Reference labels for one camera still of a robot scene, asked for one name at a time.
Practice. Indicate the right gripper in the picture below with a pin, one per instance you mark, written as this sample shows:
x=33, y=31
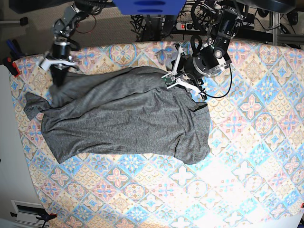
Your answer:
x=59, y=60

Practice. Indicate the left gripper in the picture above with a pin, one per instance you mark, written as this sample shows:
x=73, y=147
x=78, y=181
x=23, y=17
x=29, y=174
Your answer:
x=187, y=73

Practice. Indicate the grey t-shirt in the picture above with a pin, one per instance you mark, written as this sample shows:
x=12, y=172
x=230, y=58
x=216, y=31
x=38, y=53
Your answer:
x=130, y=111

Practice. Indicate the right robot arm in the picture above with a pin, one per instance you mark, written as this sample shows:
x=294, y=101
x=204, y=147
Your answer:
x=65, y=27

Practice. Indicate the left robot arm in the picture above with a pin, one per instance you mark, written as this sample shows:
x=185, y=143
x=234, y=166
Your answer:
x=209, y=57

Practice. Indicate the red black clamp upper left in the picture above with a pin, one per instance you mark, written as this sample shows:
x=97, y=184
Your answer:
x=11, y=66

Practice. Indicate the patterned tile tablecloth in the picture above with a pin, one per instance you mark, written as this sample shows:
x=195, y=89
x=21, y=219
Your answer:
x=253, y=174

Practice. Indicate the white tray lower left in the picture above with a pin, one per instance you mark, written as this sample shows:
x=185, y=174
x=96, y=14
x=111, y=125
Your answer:
x=26, y=213

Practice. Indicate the black orange clamp lower left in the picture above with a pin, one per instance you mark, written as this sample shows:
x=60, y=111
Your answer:
x=46, y=218

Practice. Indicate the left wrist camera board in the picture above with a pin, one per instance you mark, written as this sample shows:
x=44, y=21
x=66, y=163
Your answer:
x=169, y=80

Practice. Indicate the white power strip red switch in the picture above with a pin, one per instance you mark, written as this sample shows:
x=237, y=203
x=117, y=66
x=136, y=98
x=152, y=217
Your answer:
x=186, y=26

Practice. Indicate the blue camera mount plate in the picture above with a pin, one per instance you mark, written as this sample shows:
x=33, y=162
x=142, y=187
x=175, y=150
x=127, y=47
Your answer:
x=149, y=7

